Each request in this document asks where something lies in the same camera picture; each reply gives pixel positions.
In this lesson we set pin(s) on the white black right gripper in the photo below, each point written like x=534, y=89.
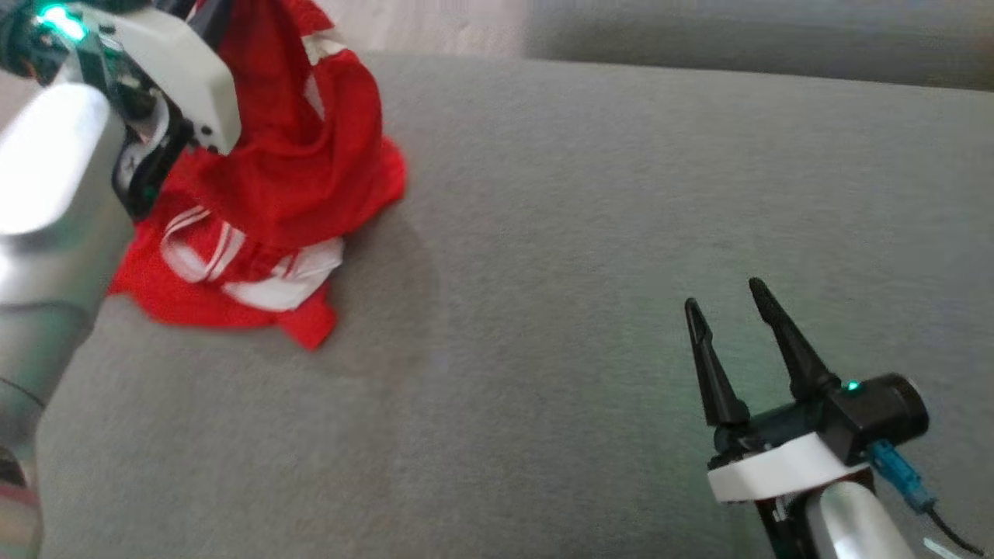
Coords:
x=776, y=470

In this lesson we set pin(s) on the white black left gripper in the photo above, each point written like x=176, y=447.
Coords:
x=178, y=70

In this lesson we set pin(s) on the red white basketball jersey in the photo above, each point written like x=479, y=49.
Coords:
x=295, y=155

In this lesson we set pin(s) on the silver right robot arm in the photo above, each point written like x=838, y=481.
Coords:
x=850, y=520

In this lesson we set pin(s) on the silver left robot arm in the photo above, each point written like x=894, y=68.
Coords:
x=46, y=202

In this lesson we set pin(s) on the large grey sofa cushion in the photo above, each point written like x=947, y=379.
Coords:
x=582, y=272

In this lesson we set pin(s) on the grey sofa seat cushion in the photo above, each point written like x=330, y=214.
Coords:
x=761, y=39

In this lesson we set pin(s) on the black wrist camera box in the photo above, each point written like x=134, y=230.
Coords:
x=885, y=411

